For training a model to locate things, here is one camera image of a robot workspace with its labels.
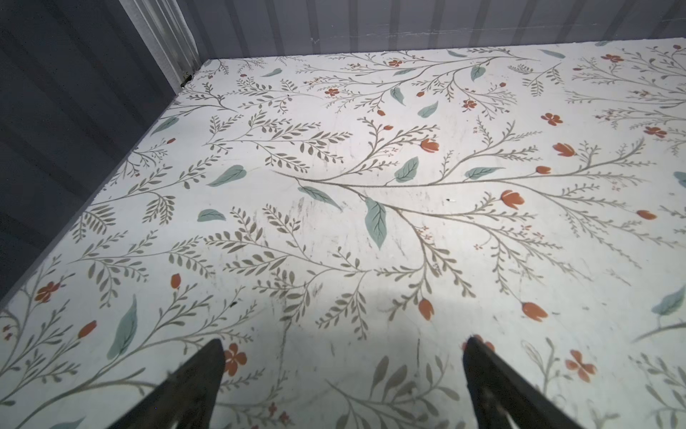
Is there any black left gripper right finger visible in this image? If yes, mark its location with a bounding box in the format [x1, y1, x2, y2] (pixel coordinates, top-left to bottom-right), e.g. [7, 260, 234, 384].
[463, 336, 579, 429]

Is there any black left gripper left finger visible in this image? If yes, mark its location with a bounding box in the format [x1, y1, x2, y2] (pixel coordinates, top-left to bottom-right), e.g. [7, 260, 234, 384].
[111, 339, 225, 428]

